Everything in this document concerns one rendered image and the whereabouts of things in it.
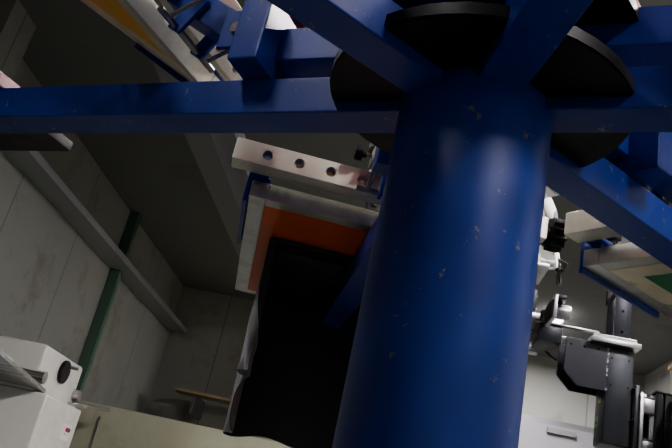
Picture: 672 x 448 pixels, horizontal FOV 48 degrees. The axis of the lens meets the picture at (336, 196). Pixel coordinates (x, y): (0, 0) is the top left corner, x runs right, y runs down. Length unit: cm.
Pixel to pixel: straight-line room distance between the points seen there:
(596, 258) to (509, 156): 80
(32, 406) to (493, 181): 476
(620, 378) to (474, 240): 163
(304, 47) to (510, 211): 44
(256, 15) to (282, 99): 14
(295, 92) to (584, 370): 154
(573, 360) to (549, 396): 797
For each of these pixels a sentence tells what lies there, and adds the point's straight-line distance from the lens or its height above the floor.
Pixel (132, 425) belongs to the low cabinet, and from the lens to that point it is 708.
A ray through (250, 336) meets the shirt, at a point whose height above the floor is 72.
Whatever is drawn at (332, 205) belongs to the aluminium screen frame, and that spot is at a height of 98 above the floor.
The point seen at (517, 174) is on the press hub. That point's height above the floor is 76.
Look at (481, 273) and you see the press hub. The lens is 84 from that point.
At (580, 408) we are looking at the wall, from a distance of 1045.
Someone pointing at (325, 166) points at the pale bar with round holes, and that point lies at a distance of 160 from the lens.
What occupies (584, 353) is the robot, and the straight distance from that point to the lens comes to 243.
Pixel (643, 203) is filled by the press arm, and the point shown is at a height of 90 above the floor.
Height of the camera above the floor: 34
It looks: 23 degrees up
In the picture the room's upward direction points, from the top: 13 degrees clockwise
